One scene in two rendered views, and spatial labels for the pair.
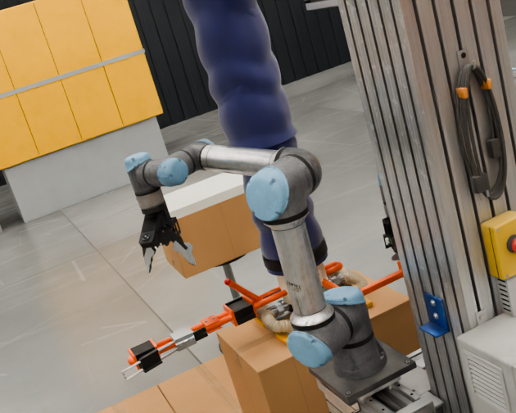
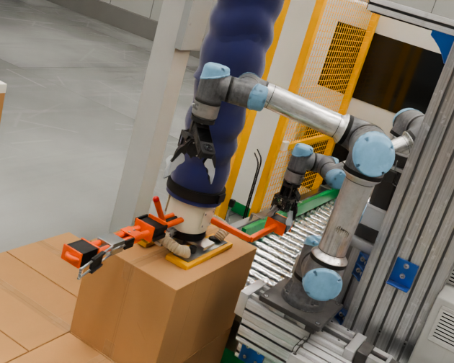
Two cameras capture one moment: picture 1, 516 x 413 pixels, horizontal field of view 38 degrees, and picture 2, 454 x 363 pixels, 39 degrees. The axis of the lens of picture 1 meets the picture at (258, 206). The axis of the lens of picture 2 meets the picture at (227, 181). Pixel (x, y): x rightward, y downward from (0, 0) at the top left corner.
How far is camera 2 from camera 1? 1.67 m
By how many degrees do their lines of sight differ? 43
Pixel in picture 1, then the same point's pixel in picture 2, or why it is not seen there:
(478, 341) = not seen: outside the picture
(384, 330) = (238, 269)
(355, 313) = not seen: hidden behind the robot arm
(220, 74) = (248, 17)
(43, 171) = not seen: outside the picture
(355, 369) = (314, 305)
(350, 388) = (315, 319)
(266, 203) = (377, 162)
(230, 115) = (235, 55)
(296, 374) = (191, 295)
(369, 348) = not seen: hidden behind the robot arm
